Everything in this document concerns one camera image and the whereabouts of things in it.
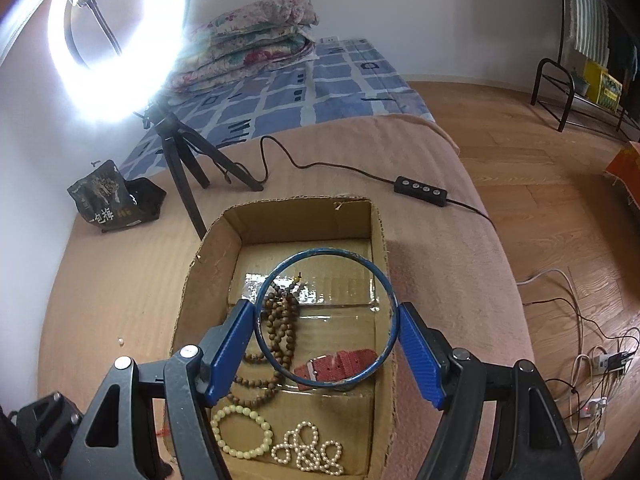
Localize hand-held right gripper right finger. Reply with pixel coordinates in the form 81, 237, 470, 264
398, 302, 583, 480

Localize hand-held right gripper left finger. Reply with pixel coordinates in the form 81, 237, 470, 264
70, 300, 261, 480

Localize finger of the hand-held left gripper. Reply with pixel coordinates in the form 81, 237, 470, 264
10, 394, 85, 480

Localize brown wooden bead necklace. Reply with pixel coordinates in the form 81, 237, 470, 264
227, 272, 306, 408

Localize cream bead bracelet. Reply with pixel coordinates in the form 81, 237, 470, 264
211, 404, 275, 458

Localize wristwatch with red strap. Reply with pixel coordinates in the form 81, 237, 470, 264
294, 349, 380, 390

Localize cardboard box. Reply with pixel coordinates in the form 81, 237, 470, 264
162, 197, 398, 480

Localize white pearl necklace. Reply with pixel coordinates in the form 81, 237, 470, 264
271, 421, 345, 477

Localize blue bangle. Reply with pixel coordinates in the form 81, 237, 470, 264
253, 248, 401, 391

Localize brown blanket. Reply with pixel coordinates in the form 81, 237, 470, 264
37, 112, 533, 480

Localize black inline remote control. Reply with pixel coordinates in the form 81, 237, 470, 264
394, 176, 449, 208

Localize white power strip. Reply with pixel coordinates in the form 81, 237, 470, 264
575, 347, 632, 377

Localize black snack bag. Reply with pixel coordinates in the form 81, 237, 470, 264
67, 160, 167, 234

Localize black tripod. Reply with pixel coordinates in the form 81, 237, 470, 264
134, 102, 265, 241

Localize orange cloth covered table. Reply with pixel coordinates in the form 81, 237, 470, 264
603, 142, 640, 206

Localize blue checkered bed sheet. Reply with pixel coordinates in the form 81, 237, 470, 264
120, 37, 436, 181

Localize black metal clothes rack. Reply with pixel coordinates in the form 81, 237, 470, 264
531, 0, 640, 141

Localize folded floral quilt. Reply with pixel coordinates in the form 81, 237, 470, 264
170, 0, 320, 93

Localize yellow box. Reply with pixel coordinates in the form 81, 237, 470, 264
582, 60, 625, 111

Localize dark hanging clothes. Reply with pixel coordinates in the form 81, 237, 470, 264
607, 10, 640, 111

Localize striped towel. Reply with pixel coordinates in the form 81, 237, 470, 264
570, 0, 612, 68

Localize floor cables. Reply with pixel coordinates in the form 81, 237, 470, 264
517, 267, 640, 461

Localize black ring light cable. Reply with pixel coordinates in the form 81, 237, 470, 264
215, 135, 493, 221

